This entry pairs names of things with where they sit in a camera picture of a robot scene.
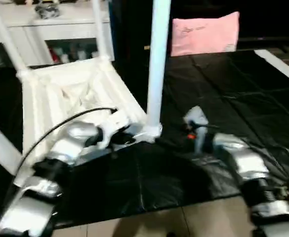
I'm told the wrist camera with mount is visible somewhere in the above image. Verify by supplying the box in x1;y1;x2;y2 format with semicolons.
96;110;133;149
183;105;210;154

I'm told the black furniture with yellow label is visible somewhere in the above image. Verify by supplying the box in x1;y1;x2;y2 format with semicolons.
110;0;289;56

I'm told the black work mat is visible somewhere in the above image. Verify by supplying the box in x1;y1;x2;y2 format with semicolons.
0;49;289;230

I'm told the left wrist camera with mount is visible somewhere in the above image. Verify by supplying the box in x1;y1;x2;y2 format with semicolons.
96;110;133;149

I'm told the white cabinet with glass doors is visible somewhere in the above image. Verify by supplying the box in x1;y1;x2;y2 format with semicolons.
0;0;114;67

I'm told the white plastic table leg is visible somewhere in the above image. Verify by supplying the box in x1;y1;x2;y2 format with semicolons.
0;0;30;75
0;116;24;176
145;0;172;130
91;0;113;62

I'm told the white plastic table top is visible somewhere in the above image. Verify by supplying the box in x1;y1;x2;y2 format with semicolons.
16;57;164;168

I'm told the pink pillow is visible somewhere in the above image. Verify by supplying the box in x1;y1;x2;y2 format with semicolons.
170;12;241;57

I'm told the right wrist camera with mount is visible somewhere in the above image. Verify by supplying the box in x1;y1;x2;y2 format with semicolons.
183;105;210;154

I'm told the dark ornament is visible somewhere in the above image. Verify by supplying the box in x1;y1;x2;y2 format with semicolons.
35;2;61;19

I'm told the dark low tv bench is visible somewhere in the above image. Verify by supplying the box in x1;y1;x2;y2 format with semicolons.
239;36;289;52

